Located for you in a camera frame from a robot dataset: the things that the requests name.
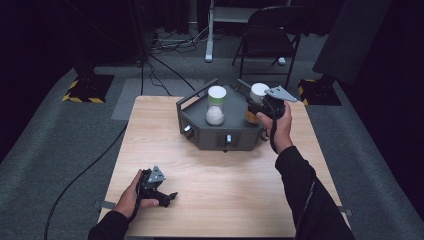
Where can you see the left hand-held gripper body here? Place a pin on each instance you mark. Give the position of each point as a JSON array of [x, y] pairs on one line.
[[148, 190]]

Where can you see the person's left hand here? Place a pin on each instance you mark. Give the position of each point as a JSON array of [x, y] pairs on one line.
[[128, 201]]

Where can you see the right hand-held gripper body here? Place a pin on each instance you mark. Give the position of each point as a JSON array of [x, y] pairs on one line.
[[275, 103]]

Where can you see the orange spice jar white lid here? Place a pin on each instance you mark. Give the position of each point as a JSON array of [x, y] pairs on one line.
[[258, 91]]

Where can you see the black folding chair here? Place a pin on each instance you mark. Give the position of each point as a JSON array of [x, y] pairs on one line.
[[266, 36]]

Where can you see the dark grey hexagonal scale device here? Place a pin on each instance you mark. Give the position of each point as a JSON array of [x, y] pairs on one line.
[[230, 133]]

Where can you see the small white floor object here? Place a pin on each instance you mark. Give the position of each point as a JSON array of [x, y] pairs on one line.
[[282, 61]]

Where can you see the person's right hand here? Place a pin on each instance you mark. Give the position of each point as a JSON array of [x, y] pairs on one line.
[[283, 128]]

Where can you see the grey tape strip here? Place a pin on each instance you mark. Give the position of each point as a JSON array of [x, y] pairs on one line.
[[345, 210], [106, 204]]

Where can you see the white desk stand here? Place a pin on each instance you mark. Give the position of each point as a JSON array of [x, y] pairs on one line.
[[209, 33]]

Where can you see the dark grey upright panel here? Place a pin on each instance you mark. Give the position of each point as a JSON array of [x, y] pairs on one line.
[[350, 40]]

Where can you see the black tripod stand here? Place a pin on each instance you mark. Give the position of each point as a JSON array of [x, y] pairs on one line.
[[140, 33]]

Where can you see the white powder jar green band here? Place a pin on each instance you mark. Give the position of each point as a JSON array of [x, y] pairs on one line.
[[215, 106]]

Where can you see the black yellow striped base plate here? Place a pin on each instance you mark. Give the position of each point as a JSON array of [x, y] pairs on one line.
[[320, 93], [88, 88]]

